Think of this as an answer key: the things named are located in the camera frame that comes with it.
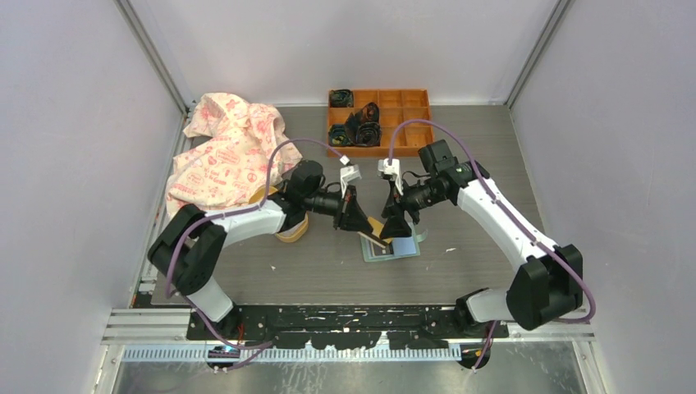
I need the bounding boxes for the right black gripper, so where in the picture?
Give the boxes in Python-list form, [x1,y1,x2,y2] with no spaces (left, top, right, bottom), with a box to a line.
[380,176,447,239]

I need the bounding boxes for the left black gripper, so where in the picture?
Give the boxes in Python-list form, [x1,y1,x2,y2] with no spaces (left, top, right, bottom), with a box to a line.
[304,183,373,231]

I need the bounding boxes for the yellow credit card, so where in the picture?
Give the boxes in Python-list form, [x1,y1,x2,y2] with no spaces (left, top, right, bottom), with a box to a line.
[359,217,393,251]

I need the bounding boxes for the light green card holder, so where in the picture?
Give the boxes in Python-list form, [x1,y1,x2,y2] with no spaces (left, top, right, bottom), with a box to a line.
[361,225,428,263]

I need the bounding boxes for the yellow oval tray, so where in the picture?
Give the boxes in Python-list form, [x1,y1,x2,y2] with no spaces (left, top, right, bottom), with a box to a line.
[250,186,309,243]

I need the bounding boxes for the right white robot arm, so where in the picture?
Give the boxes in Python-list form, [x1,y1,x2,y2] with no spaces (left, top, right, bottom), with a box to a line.
[378,140,584,337]

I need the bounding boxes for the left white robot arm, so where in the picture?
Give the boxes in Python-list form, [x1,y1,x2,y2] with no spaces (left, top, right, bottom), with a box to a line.
[147,160,373,339]

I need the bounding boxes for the dark credit card in holder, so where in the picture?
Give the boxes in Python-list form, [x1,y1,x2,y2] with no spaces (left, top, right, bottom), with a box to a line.
[367,242,393,260]

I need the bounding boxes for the dark rolled sock bottom-left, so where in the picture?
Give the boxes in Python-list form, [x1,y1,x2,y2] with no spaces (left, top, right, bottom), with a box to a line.
[327,124,353,147]

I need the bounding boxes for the dark rolled sock bottom-middle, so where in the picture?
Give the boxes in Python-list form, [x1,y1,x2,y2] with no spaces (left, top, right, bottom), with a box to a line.
[354,121,382,147]

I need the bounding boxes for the orange compartment organizer box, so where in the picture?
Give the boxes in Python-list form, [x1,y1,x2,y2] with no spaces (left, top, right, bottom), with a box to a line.
[326,89,434,158]

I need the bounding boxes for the dark rolled sock middle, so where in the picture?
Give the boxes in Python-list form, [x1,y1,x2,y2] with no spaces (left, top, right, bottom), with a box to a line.
[344,102,380,131]

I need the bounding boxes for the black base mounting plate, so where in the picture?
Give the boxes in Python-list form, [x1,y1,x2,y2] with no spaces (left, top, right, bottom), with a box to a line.
[214,305,490,350]

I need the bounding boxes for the dark rolled sock top-left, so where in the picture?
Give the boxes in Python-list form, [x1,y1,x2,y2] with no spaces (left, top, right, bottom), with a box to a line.
[328,89,354,108]

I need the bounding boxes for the pink patterned cloth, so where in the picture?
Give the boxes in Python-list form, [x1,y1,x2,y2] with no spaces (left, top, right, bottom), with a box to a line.
[165,93,302,217]

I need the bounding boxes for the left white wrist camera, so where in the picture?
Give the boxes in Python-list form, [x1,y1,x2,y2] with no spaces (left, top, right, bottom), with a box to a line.
[339,163,361,198]

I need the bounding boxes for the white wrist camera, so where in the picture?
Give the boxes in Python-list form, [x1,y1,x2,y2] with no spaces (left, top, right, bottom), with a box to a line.
[339,163,361,198]
[378,158,403,195]

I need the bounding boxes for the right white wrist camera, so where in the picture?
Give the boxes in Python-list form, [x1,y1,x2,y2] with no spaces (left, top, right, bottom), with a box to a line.
[378,158,403,195]

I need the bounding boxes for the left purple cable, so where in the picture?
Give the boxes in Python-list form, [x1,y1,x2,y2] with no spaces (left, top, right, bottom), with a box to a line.
[163,138,352,373]

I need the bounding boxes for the purple cable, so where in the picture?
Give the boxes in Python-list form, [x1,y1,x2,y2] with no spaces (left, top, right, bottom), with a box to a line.
[387,118,597,373]
[163,138,352,373]

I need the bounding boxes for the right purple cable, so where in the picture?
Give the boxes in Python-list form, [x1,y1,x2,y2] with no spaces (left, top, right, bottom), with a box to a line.
[387,118,597,373]

